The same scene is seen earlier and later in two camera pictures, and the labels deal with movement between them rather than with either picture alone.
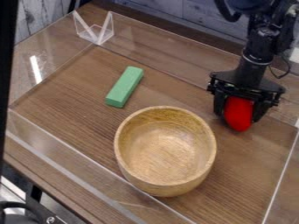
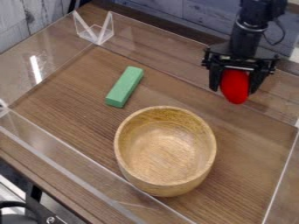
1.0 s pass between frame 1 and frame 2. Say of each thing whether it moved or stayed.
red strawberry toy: moved
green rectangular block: stayed
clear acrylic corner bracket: stayed
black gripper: moved
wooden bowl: stayed
